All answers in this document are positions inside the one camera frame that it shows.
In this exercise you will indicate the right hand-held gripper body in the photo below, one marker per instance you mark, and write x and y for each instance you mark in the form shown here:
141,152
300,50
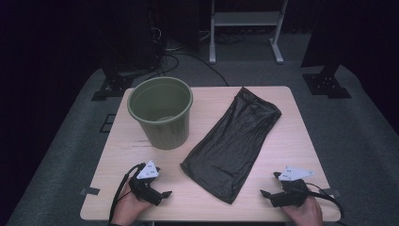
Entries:
290,194

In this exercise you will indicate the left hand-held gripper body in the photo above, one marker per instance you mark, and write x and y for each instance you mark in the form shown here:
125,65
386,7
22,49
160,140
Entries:
144,190

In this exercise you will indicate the green plastic trash bin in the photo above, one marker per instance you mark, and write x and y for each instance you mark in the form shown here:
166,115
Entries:
164,135

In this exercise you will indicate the black plastic garbage bag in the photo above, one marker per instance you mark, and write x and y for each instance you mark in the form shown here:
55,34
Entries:
232,144

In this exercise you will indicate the person's right hand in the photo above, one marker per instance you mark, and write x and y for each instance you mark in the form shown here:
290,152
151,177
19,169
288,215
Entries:
306,215

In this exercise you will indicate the person's left hand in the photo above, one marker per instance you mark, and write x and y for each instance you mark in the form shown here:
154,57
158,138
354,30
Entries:
127,210

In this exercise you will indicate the grey tape strip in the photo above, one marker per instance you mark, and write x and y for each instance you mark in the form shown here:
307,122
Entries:
333,192
91,190

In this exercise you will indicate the black stand base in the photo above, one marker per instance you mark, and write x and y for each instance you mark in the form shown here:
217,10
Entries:
326,84
111,89

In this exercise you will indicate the white metal stand frame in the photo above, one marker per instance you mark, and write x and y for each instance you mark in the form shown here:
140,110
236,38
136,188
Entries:
246,19

